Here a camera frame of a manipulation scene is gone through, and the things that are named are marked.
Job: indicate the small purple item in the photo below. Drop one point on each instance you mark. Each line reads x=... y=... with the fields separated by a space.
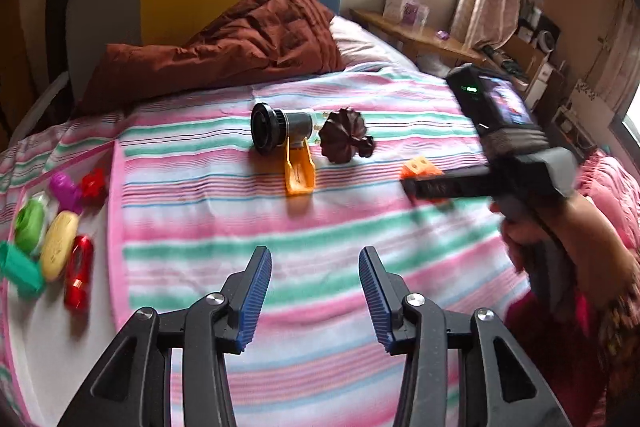
x=443 y=36

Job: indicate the black and grey cylinder toy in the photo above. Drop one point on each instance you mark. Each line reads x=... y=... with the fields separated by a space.
x=272 y=129

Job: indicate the purple plastic toy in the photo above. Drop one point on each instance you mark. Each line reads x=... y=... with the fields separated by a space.
x=65 y=189

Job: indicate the pink cloth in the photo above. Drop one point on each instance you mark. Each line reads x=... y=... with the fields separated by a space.
x=612 y=179

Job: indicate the brown flower-shaped mould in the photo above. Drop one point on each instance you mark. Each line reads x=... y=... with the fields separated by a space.
x=342 y=134

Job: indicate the teal green plastic toy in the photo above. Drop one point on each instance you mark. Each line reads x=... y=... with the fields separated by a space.
x=20 y=269

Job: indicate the orange cheese block toy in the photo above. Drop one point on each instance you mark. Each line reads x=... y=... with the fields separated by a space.
x=420 y=167

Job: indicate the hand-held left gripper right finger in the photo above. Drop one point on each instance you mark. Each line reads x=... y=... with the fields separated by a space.
x=377 y=302

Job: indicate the white pillow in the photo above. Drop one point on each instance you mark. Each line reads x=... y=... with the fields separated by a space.
x=365 y=43

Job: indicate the white round appliance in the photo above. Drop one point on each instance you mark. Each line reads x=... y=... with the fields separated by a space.
x=545 y=36

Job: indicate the wooden door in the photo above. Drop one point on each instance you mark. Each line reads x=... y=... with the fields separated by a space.
x=605 y=32

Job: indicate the wooden desk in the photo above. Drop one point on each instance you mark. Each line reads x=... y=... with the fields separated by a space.
x=425 y=38

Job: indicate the white sheet with pink border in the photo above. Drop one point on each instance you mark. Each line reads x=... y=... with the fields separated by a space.
x=50 y=352

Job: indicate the black bed post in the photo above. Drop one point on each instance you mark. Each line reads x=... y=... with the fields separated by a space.
x=60 y=22

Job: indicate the small red flower toy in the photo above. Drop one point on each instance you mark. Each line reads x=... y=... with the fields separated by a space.
x=94 y=187

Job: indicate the red can toy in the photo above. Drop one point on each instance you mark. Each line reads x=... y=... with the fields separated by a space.
x=78 y=272

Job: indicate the brown quilt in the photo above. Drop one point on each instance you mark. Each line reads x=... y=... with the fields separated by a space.
x=240 y=47

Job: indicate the pink green striped blanket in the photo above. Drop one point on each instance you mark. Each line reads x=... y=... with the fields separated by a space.
x=325 y=217

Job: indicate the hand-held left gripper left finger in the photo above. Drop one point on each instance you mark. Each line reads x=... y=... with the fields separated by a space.
x=252 y=302

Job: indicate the yellow oval toy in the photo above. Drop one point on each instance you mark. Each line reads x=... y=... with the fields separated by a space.
x=59 y=247

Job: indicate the white bed rail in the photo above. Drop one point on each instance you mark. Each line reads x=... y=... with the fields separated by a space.
x=45 y=99

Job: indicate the purple box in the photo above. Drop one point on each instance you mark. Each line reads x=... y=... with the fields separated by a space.
x=416 y=13

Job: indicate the cardboard box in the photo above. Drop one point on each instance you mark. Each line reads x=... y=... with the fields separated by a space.
x=530 y=62

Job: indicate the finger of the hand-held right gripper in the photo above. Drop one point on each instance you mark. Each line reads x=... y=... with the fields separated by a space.
x=450 y=188

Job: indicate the person's right hand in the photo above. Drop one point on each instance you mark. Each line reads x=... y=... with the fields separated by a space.
x=595 y=252

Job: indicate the person's red pink clothing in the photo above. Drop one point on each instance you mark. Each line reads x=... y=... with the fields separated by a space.
x=550 y=357

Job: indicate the orange plastic piece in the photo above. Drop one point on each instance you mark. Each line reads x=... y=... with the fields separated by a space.
x=299 y=172

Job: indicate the green and white round toy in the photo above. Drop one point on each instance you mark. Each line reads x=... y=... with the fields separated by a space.
x=30 y=224

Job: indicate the white rack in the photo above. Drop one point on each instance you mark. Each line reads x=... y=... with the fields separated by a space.
x=572 y=129

